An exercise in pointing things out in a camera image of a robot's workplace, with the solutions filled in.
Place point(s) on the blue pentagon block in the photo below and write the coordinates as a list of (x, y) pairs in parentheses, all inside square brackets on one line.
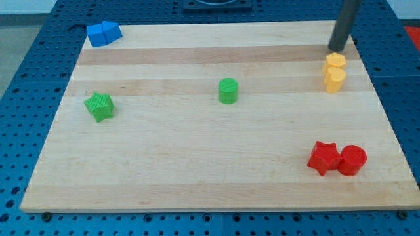
[(111, 31)]

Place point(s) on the green star block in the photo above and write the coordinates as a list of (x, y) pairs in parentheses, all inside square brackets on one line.
[(100, 106)]

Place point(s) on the red star block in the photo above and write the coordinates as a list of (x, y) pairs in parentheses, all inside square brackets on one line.
[(324, 157)]

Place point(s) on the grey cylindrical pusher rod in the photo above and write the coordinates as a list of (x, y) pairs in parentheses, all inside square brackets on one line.
[(343, 25)]

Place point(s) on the yellow heart block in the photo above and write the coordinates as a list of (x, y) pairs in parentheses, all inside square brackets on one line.
[(334, 79)]

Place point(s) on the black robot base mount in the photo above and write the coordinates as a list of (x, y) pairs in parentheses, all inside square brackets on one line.
[(198, 5)]

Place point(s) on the red cylinder block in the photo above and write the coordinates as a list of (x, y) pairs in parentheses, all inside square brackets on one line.
[(354, 158)]

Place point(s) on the yellow hexagon block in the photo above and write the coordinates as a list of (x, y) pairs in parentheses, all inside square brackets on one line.
[(334, 60)]

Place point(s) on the wooden board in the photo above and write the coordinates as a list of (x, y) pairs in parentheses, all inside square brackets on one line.
[(172, 146)]

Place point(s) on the green cylinder block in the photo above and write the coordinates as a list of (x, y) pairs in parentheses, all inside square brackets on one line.
[(228, 90)]

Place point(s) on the blue cube block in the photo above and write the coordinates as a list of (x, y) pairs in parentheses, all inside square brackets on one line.
[(96, 35)]

